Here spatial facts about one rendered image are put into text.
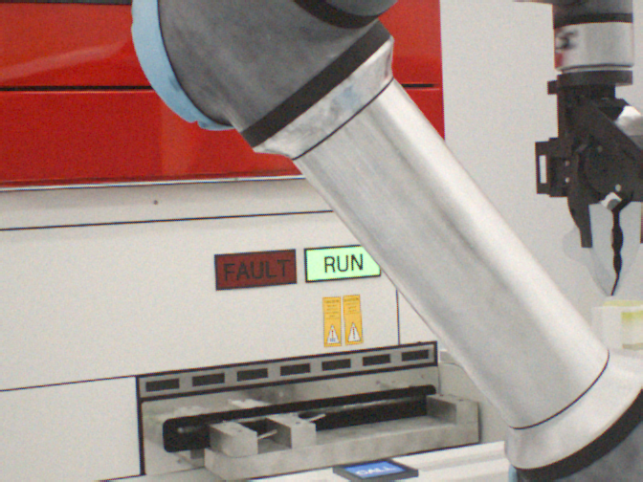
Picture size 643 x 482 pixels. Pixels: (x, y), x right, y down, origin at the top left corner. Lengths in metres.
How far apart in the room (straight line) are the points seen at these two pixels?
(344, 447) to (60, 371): 0.37
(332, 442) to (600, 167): 0.59
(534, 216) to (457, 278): 2.90
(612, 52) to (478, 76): 2.42
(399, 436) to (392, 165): 0.88
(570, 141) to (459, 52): 2.40
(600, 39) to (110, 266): 0.70
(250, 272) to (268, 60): 0.90
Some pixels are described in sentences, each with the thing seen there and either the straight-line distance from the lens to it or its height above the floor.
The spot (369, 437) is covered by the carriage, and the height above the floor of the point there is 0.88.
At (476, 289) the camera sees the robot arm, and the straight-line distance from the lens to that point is 0.77.
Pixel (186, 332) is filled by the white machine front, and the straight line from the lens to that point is 1.58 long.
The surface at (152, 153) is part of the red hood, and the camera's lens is 1.51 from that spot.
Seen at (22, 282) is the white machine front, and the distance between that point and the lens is 1.52.
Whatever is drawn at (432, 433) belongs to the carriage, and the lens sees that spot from 1.62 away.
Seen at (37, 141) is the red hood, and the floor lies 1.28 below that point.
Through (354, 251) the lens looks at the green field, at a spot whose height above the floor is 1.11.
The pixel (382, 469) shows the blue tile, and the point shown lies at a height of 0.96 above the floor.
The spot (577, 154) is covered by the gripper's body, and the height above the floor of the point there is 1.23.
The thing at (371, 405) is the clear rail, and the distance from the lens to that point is 1.70.
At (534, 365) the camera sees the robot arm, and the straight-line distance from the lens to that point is 0.79.
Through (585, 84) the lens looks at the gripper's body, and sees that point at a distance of 1.15.
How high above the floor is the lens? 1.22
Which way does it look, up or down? 3 degrees down
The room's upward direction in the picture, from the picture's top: 2 degrees counter-clockwise
